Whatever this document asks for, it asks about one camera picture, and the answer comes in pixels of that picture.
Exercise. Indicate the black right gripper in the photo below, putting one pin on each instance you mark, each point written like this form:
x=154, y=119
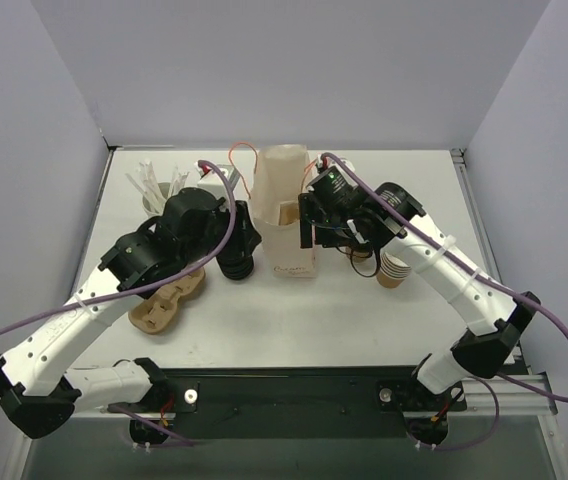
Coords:
x=306, y=220

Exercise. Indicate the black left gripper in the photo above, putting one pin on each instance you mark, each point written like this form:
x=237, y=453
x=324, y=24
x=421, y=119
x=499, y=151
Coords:
x=243, y=232

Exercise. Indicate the brown paper coffee cup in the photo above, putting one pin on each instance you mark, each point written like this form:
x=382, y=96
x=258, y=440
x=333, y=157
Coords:
x=354, y=255

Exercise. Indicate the printed paper takeout bag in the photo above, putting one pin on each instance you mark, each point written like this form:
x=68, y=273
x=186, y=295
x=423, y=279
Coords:
x=278, y=176

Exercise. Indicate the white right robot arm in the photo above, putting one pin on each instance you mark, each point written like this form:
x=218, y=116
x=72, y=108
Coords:
x=494, y=321

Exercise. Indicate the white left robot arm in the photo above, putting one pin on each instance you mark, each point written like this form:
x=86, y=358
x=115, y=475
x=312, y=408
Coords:
x=39, y=388

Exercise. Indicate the white straw holder cup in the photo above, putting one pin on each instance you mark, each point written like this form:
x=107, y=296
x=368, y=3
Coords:
x=160, y=193

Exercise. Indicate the stack of black lids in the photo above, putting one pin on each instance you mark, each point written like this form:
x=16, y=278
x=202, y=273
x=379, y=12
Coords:
x=236, y=269

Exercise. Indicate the stack of brown paper cups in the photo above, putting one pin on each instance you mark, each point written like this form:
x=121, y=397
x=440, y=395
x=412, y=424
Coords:
x=392, y=271

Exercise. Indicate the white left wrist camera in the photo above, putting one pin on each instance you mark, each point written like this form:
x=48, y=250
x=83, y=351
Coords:
x=212, y=182

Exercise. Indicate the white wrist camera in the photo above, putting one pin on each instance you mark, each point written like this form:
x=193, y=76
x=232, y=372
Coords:
x=320, y=164
x=212, y=182

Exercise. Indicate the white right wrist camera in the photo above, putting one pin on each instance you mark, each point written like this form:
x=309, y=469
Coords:
x=320, y=164

